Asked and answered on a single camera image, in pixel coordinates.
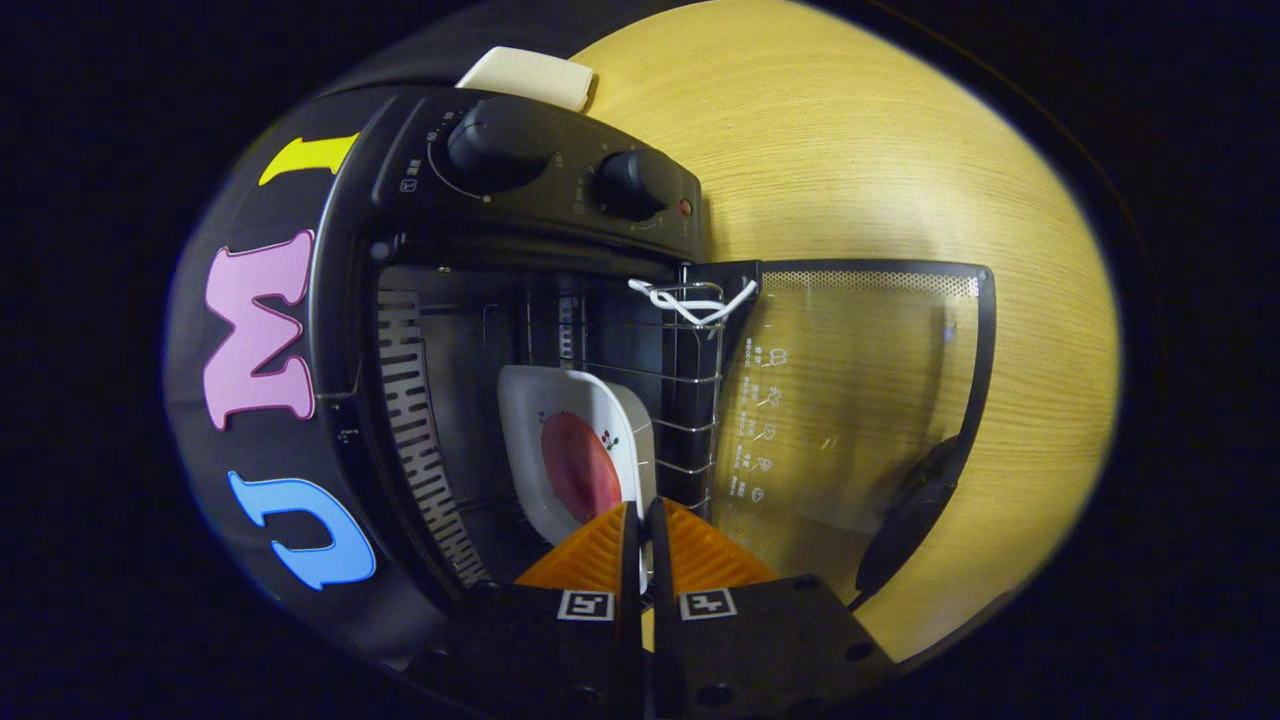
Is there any white pop-up toaster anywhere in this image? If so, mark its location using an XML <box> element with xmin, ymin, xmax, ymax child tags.
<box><xmin>456</xmin><ymin>46</ymin><xmax>595</xmax><ymax>113</ymax></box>

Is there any white string tie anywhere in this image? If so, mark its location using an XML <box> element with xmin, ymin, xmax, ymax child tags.
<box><xmin>628</xmin><ymin>278</ymin><xmax>759</xmax><ymax>327</ymax></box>

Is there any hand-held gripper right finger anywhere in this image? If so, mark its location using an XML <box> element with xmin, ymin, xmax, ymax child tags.
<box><xmin>645</xmin><ymin>497</ymin><xmax>896</xmax><ymax>720</ymax></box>

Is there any white square plate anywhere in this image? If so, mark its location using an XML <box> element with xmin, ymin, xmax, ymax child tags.
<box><xmin>497</xmin><ymin>365</ymin><xmax>658</xmax><ymax>591</ymax></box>

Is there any metal oven rack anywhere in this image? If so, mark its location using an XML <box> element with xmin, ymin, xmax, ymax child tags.
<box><xmin>520</xmin><ymin>283</ymin><xmax>727</xmax><ymax>513</ymax></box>

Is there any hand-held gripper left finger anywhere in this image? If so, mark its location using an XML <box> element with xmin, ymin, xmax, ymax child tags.
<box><xmin>430</xmin><ymin>502</ymin><xmax>641</xmax><ymax>720</ymax></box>

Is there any black toaster oven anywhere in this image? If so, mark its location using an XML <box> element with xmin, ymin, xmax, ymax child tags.
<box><xmin>310</xmin><ymin>85</ymin><xmax>998</xmax><ymax>681</ymax></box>

